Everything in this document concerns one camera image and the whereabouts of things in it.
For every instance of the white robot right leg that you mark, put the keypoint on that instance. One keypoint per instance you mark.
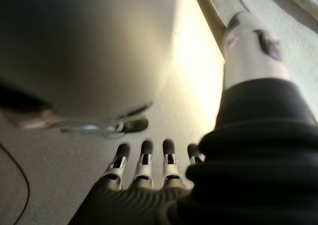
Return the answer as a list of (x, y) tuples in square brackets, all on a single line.
[(74, 48)]

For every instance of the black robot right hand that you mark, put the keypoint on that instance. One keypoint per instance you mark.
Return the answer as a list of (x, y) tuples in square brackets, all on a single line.
[(149, 205)]

